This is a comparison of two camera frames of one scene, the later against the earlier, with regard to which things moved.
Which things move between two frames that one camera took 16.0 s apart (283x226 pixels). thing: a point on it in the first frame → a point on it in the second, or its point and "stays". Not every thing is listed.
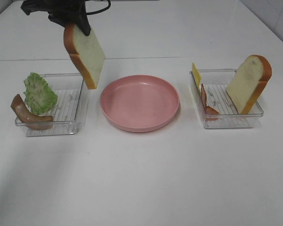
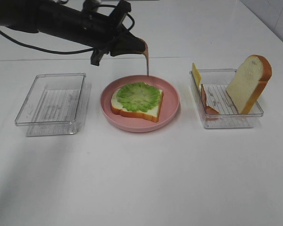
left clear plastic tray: x=71 y=113 stays
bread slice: x=86 y=52 → x=137 y=99
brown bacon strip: x=25 y=115 → x=145 y=52
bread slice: x=249 y=82 stays
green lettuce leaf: x=40 y=98 → x=138 y=97
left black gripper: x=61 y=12 → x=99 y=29
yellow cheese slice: x=196 y=75 stays
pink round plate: x=139 y=103 stays
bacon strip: x=208 y=109 stays
